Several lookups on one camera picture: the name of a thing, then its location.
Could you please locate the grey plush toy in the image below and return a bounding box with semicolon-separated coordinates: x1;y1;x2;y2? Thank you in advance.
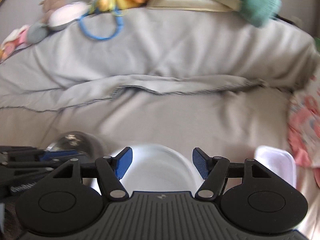
27;21;49;43

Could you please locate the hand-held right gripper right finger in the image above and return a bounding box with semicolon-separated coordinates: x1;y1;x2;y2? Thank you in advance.
192;147;272;202

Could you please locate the blue strap loop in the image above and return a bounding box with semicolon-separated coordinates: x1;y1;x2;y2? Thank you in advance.
79;7;124;41

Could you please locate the green fleece cloth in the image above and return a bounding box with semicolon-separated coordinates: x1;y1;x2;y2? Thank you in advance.
114;0;282;28

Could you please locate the white oval plush toy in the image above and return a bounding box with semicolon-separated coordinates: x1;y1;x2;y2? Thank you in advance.
49;1;89;30

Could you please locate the stainless steel bowl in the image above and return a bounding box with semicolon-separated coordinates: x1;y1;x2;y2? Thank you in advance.
46;131;105;160

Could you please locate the cream cushion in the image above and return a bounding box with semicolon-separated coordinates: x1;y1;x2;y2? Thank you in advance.
147;0;242;13

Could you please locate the pink white plush toy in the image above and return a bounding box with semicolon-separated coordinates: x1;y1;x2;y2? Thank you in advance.
0;25;30;60

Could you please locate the pink floral blanket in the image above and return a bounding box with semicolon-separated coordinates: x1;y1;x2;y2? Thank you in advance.
287;70;320;168

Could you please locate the white bowl yellow rim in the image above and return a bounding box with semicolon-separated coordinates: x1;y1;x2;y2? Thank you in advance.
90;143;208;193

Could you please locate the red white plastic tray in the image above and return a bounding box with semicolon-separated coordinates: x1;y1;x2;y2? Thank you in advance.
254;145;297;189

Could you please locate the brown plush bear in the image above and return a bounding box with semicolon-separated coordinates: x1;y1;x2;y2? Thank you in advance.
39;0;66;23

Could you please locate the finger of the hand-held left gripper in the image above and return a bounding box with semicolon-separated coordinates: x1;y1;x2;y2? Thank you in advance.
0;146;78;162
0;154;87;178

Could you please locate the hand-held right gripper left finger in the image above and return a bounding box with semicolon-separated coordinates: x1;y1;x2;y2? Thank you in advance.
51;147;133;202

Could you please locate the grey bed sheet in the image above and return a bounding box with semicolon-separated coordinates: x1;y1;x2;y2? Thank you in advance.
0;4;320;195

